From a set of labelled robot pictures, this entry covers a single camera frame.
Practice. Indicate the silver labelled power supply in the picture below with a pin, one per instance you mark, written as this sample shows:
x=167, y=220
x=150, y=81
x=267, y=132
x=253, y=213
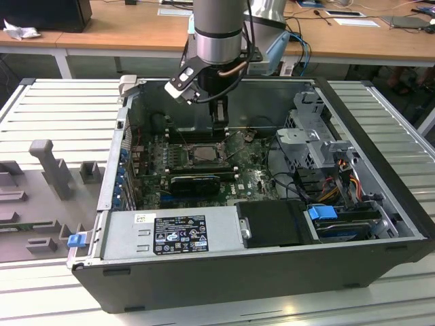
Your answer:
x=125, y=237

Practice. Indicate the dark grey laptop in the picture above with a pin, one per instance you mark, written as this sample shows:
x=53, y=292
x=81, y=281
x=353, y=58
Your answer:
x=408, y=22

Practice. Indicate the black RAM slot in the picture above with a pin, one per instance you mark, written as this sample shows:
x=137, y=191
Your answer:
x=204, y=174
x=193, y=131
x=193, y=138
x=200, y=167

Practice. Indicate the green RAM stick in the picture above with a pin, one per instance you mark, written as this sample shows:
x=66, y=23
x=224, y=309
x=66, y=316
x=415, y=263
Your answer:
x=17, y=227

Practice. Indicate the white paper sheet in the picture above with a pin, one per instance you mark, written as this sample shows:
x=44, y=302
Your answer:
x=357, y=22

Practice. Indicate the green motherboard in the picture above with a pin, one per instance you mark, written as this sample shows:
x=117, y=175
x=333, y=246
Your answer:
x=244, y=183

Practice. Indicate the wooden desk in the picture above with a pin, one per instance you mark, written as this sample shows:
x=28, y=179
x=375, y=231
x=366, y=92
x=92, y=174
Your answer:
x=136, y=30

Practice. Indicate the blue disk carrier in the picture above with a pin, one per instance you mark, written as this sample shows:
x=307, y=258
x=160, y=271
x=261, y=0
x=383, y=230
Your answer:
x=321, y=214

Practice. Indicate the CPU socket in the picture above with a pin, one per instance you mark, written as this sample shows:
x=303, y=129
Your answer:
x=200, y=162

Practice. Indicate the black box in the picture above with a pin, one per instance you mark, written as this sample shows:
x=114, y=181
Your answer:
x=44, y=13

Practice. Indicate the crumpled white paper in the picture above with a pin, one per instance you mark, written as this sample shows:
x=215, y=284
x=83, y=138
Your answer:
x=18, y=31

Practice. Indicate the black graphics card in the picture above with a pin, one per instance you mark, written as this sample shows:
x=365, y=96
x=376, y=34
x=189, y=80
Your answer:
x=193, y=186

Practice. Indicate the grey parts rack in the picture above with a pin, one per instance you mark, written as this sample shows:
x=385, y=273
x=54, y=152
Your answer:
x=51, y=203

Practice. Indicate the black open PC case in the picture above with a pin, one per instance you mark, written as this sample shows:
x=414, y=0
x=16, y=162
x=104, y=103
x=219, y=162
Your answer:
x=204, y=288

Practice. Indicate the blue plastic case latch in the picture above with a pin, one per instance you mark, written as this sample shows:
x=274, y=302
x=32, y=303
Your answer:
x=76, y=240

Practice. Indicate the white labelled box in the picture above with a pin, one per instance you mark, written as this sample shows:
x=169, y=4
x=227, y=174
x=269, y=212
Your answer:
x=287, y=69

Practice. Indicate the grey plastic case latch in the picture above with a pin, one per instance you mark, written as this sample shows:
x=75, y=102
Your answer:
x=128, y=83

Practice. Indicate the black plastic disk bay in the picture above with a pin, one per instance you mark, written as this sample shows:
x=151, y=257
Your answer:
x=272, y=224

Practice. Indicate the grey metal drive cage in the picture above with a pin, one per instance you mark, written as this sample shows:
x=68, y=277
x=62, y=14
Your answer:
x=295, y=139

